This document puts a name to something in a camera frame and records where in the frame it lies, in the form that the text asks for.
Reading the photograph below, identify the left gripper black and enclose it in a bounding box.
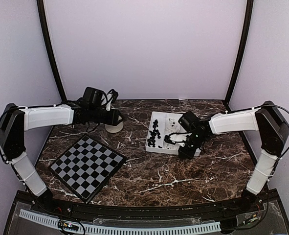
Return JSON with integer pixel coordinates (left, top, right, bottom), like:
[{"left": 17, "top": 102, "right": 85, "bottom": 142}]
[{"left": 89, "top": 106, "right": 124, "bottom": 126}]

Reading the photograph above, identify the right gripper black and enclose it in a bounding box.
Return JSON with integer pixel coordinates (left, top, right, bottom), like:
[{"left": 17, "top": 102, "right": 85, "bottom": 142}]
[{"left": 178, "top": 132, "right": 207, "bottom": 160}]

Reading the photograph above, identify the white divided plastic tray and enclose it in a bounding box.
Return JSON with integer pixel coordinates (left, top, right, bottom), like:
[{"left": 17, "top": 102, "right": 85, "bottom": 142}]
[{"left": 145, "top": 112, "right": 197, "bottom": 155}]

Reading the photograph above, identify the black and grey chessboard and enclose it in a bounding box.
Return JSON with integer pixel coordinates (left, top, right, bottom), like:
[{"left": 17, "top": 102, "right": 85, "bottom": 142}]
[{"left": 49, "top": 134, "right": 127, "bottom": 204}]

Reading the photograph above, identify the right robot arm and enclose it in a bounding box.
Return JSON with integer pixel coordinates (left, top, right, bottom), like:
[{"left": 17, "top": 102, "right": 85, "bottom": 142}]
[{"left": 178, "top": 101, "right": 289, "bottom": 212}]

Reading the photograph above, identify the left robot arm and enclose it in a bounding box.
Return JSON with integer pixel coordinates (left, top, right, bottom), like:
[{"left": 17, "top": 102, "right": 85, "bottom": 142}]
[{"left": 0, "top": 102, "right": 123, "bottom": 213}]

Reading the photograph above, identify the black chess pieces pile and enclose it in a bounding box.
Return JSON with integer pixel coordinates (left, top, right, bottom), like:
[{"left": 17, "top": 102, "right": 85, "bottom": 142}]
[{"left": 147, "top": 119, "right": 161, "bottom": 147}]

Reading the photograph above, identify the white ribbed cup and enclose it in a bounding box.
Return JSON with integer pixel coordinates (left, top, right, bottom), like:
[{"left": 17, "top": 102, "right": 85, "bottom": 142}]
[{"left": 105, "top": 116, "right": 124, "bottom": 133}]

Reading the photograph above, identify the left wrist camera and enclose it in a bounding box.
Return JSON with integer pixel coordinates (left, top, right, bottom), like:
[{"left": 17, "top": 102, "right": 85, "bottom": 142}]
[{"left": 101, "top": 89, "right": 118, "bottom": 111}]

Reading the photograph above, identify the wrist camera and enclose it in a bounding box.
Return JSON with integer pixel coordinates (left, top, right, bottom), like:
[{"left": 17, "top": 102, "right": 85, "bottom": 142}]
[
  {"left": 101, "top": 89, "right": 118, "bottom": 111},
  {"left": 164, "top": 132, "right": 191, "bottom": 147}
]

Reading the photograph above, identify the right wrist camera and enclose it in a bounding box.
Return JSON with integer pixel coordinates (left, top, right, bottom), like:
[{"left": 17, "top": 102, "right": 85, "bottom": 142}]
[{"left": 164, "top": 132, "right": 191, "bottom": 147}]

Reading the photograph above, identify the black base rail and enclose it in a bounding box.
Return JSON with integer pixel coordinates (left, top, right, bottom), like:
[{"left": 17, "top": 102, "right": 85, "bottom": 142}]
[{"left": 10, "top": 189, "right": 281, "bottom": 222}]

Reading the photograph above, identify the white slotted cable duct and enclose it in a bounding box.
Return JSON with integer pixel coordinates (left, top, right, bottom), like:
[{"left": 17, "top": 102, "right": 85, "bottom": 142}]
[{"left": 19, "top": 209, "right": 221, "bottom": 235}]

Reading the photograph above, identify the left black frame post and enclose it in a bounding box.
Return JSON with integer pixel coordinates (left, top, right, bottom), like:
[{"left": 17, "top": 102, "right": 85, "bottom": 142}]
[{"left": 36, "top": 0, "right": 67, "bottom": 101}]

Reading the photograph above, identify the black frame post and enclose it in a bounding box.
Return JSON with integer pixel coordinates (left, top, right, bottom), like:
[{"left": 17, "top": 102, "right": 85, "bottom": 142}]
[
  {"left": 36, "top": 0, "right": 67, "bottom": 101},
  {"left": 224, "top": 0, "right": 254, "bottom": 104}
]

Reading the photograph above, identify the right black frame post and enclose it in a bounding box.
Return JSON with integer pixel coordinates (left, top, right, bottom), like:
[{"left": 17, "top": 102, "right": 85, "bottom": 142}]
[{"left": 224, "top": 0, "right": 254, "bottom": 104}]

